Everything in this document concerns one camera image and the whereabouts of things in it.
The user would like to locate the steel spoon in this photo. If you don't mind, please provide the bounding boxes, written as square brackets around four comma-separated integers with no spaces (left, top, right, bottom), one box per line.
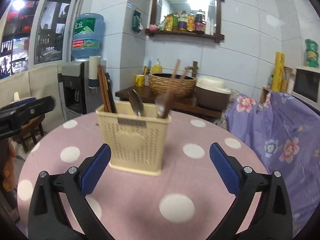
[129,89,145,116]

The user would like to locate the wooden handled metal spoon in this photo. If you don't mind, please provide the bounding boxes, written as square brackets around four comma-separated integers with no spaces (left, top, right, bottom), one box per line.
[161,93,175,119]

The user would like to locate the long brown wooden chopstick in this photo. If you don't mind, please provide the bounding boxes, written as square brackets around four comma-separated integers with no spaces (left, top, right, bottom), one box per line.
[176,67,190,90]

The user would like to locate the grey matte spoon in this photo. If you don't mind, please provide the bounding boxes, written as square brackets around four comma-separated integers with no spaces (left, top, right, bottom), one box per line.
[155,93,168,118]

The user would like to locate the small wooden stool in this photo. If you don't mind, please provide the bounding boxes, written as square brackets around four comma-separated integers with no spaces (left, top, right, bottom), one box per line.
[12,115,45,153]

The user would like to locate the water dispenser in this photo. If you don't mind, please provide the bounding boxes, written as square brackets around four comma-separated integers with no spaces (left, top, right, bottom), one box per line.
[58,59,103,121]

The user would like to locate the white paper cup sleeve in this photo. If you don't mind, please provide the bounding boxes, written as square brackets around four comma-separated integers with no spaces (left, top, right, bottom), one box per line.
[88,56,101,93]

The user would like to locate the pink polka dot tablecloth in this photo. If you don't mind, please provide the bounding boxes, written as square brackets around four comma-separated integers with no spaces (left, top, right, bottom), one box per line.
[17,112,266,239]

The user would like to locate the purple floral cloth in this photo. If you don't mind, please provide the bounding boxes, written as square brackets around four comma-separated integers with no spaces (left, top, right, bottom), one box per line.
[226,92,319,235]

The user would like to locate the blue water jug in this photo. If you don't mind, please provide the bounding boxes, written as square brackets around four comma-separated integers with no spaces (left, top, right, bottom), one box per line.
[72,13,104,59]

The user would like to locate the cream plastic utensil holder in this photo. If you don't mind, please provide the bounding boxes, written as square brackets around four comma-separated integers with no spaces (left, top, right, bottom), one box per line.
[95,101,171,176]

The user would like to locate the yellow mug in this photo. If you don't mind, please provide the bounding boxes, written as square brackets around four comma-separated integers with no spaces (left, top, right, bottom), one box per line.
[135,75,145,87]

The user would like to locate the white microwave oven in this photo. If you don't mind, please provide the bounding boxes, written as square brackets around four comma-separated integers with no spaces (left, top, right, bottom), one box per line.
[292,66,319,108]

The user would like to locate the green hanging packet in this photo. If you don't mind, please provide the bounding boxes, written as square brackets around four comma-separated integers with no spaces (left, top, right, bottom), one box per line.
[132,10,143,33]

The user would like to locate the yellow soap bottle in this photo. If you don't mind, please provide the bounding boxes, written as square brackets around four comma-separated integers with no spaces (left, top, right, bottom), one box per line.
[150,59,162,74]

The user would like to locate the white brown rice cooker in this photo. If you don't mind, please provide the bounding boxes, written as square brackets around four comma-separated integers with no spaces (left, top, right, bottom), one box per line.
[195,76,232,111]

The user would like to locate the pink small bowl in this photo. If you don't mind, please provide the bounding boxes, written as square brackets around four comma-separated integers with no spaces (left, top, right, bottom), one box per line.
[149,24,159,32]

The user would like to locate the yellow roll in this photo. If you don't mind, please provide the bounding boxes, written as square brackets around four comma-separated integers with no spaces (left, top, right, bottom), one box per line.
[271,52,285,92]

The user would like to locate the woven basin sink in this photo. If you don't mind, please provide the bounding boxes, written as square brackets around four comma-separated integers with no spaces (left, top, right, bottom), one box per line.
[149,73,196,98]

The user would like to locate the yellow snack packet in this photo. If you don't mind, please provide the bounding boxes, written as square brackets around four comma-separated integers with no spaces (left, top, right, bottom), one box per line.
[164,14,174,31]

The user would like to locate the wooden framed mirror shelf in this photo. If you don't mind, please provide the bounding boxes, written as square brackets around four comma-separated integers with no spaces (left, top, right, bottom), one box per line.
[145,0,225,43]

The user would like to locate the bamboo style faucet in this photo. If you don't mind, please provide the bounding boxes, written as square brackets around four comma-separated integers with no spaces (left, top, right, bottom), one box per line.
[188,61,199,78]

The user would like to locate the green stacked containers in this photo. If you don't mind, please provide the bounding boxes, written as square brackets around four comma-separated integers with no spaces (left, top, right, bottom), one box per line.
[305,39,319,68]

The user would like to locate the purple label bottle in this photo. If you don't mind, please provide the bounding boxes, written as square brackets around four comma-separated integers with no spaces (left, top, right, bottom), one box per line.
[178,10,188,32]

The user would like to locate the yellow oil bottle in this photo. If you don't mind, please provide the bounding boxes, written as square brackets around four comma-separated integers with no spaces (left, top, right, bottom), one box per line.
[187,11,195,32]

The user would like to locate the dark soy sauce bottle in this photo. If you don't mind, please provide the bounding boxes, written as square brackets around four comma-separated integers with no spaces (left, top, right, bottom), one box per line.
[194,9,205,34]

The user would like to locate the window with metal frame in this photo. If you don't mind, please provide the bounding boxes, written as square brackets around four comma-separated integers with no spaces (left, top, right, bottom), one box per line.
[1,0,83,78]

